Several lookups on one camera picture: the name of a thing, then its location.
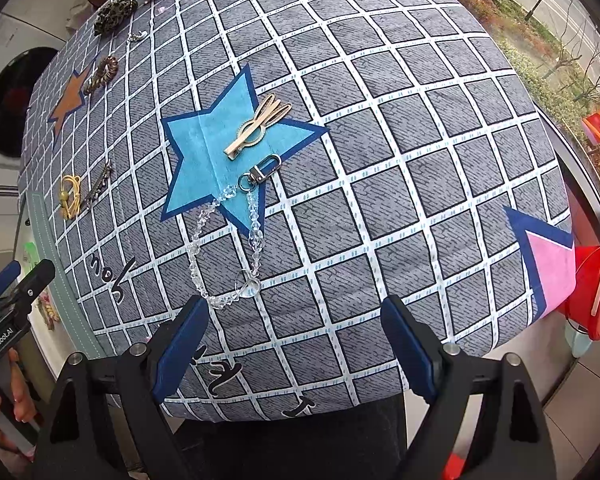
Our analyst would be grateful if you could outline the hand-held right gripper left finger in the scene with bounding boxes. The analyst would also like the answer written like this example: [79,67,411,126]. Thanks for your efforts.
[30,294,212,480]

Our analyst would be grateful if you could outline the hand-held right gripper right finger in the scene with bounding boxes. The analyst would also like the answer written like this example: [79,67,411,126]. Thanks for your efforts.
[380,294,558,480]

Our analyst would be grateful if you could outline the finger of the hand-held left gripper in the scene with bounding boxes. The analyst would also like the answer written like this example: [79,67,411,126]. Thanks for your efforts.
[0,260,22,307]
[5,259,56,313]

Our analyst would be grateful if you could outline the colourful bead bracelet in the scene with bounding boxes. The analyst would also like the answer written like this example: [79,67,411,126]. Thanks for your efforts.
[37,295,61,332]

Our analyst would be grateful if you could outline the white rectangular tray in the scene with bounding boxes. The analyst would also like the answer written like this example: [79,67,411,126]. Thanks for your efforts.
[10,191,106,361]

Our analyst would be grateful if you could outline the clear crystal bead chain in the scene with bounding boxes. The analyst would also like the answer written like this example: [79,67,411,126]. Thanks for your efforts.
[186,154,283,311]

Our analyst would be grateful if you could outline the person's left hand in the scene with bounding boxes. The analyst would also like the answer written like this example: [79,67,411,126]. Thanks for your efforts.
[0,347,37,456]

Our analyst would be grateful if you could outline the silver hair clip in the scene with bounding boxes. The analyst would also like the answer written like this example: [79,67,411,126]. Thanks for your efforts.
[81,161,115,210]

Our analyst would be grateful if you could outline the grey checked star tablecloth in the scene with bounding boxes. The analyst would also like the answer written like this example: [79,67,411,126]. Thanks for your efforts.
[17,0,578,421]

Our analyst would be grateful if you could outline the red plastic container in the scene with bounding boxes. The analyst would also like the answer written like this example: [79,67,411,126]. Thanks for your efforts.
[562,239,600,357]

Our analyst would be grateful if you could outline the gold hair clip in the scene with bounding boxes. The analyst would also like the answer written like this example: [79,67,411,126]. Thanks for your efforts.
[223,94,292,161]

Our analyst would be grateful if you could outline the white washing machine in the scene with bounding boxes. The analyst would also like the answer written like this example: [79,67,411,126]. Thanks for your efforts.
[0,10,70,161]

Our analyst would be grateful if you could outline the white cloth bag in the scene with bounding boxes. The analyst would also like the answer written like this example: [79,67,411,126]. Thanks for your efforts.
[65,0,106,32]

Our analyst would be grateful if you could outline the leopard print scrunchie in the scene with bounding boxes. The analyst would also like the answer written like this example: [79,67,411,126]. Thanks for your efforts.
[93,0,140,37]

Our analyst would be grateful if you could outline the yellow hair tie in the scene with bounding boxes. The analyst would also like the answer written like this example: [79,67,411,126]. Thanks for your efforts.
[59,174,83,220]

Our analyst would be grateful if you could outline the brown beaded bracelet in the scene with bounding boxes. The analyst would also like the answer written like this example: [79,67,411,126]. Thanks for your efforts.
[82,56,120,95]

